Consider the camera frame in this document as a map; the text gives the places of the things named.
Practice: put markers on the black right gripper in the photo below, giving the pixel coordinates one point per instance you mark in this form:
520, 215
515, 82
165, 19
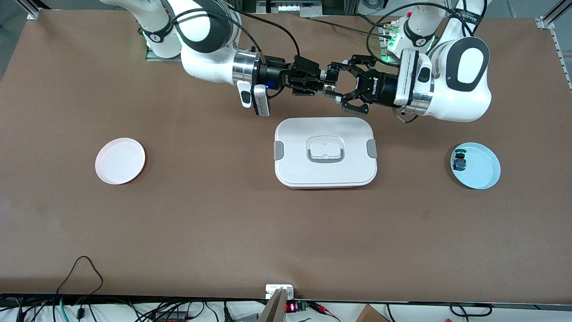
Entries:
273, 74

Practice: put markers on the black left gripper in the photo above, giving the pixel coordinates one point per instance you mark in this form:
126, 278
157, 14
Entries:
379, 88

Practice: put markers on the orange push button switch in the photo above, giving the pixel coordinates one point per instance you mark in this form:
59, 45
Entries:
331, 75

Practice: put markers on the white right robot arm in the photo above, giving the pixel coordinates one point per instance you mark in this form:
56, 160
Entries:
196, 27

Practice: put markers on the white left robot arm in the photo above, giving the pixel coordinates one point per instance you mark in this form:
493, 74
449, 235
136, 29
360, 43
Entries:
464, 67

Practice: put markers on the white power strip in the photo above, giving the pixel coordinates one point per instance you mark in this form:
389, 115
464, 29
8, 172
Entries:
295, 8

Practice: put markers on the white lunch box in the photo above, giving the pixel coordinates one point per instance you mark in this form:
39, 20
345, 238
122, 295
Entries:
325, 172

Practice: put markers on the light blue round plate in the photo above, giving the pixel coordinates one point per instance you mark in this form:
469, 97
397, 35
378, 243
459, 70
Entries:
482, 167

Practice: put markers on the pink round plate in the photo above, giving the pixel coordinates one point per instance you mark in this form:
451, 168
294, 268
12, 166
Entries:
119, 161

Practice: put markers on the small white mounting block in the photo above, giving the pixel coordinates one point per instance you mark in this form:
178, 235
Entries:
269, 290

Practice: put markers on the red digit display module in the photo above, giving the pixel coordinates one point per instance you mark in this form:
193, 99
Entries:
291, 307

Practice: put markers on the red clip lead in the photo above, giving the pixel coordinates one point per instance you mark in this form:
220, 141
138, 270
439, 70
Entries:
324, 311

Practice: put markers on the brown cardboard box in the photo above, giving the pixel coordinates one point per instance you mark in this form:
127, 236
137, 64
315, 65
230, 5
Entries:
370, 315

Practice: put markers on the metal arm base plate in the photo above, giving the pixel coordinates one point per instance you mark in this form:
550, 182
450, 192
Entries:
154, 57
383, 53

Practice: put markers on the green mushroom button switch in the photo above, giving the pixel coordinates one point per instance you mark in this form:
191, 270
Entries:
459, 163

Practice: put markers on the aluminium frame post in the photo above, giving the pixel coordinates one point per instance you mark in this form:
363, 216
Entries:
546, 22
33, 11

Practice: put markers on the aluminium camera mast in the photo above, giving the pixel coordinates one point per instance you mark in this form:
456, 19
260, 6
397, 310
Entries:
273, 311

